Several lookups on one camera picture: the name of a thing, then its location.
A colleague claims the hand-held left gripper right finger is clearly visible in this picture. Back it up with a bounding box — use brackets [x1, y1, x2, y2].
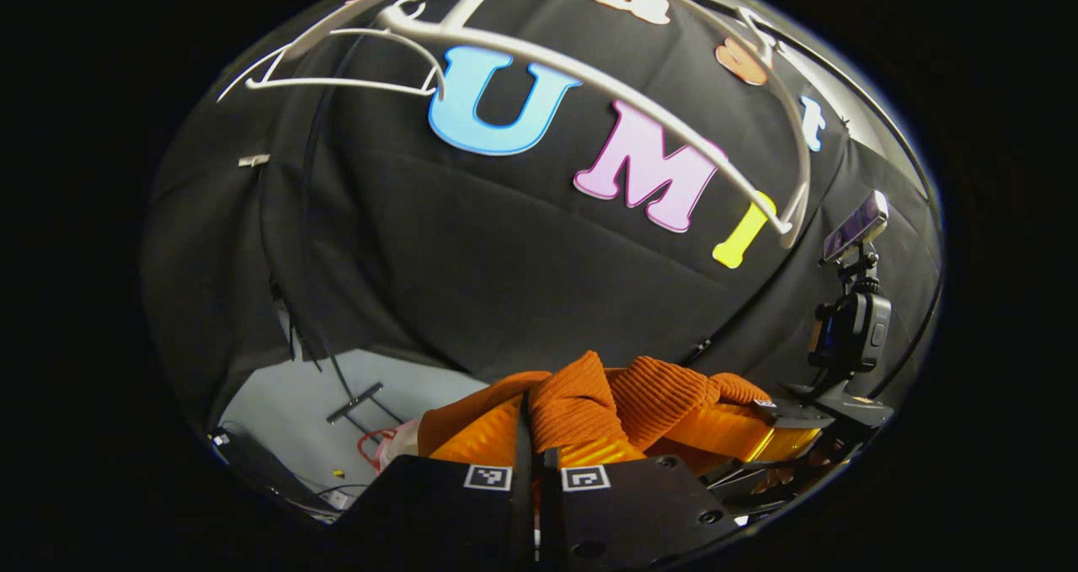
[539, 436, 744, 571]

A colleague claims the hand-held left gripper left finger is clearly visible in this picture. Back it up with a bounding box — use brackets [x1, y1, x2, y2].
[337, 393, 536, 572]

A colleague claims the orange corduroy jacket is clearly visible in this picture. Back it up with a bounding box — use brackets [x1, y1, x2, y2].
[417, 350, 771, 548]

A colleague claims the white hanger with trouser bar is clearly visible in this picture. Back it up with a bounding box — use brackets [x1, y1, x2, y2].
[379, 0, 814, 249]

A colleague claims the white plastic hanger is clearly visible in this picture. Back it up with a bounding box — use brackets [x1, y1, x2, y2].
[217, 0, 447, 101]

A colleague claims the dark flat object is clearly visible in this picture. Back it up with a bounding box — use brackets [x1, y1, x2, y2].
[209, 425, 338, 514]

